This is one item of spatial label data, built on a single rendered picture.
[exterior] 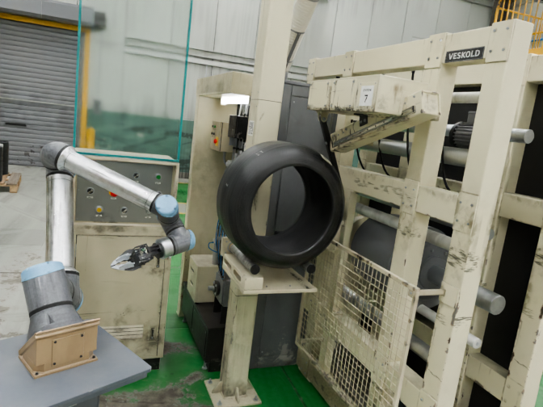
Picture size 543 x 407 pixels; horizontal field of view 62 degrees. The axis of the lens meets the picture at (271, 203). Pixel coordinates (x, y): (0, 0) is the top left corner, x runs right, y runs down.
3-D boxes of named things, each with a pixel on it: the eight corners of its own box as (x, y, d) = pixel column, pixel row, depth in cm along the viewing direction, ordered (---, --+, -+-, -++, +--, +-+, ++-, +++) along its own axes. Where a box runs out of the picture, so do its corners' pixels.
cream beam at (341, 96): (305, 110, 231) (309, 80, 228) (347, 115, 240) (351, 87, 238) (372, 112, 175) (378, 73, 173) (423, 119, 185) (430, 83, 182)
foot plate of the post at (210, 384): (204, 382, 265) (204, 375, 265) (246, 377, 276) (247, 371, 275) (215, 409, 241) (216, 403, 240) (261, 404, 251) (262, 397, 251)
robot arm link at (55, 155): (43, 127, 191) (183, 197, 188) (52, 142, 203) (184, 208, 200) (25, 148, 187) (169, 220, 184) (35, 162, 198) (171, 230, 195)
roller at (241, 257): (228, 251, 230) (229, 242, 229) (236, 251, 232) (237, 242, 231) (250, 274, 198) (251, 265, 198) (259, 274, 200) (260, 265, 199)
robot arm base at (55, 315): (45, 329, 151) (39, 302, 154) (17, 348, 159) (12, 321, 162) (94, 320, 167) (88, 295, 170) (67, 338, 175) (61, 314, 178)
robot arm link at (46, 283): (22, 312, 157) (12, 266, 163) (38, 320, 173) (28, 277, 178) (67, 297, 161) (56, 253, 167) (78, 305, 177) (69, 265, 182)
